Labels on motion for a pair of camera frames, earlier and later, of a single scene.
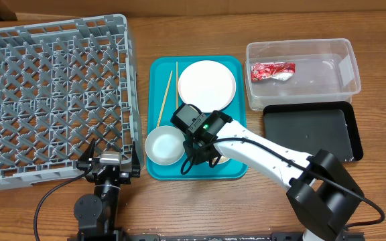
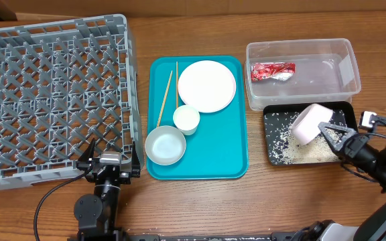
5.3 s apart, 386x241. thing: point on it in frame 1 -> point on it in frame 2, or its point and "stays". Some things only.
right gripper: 199,151 -> 350,144
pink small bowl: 222,158 -> 305,128
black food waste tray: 309,127 stays
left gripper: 125,177 stays
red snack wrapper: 279,71 stays
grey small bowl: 164,145 stays
